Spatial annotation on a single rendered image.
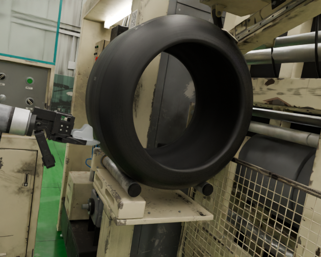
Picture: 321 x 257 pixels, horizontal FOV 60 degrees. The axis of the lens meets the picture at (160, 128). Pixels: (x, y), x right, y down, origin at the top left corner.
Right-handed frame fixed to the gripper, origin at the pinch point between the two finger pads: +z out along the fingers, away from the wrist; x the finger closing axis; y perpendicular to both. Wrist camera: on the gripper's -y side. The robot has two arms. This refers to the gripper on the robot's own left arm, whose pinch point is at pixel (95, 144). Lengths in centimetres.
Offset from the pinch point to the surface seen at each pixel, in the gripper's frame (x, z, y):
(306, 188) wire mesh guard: -33, 58, 4
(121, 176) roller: 0.3, 11.4, -9.4
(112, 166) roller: 11.1, 11.5, -9.3
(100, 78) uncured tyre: -5.6, -5.0, 19.9
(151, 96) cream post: 27.7, 26.0, 20.9
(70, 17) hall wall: 918, 55, 236
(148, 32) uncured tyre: -10.2, 3.8, 35.8
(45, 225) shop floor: 147, 15, -101
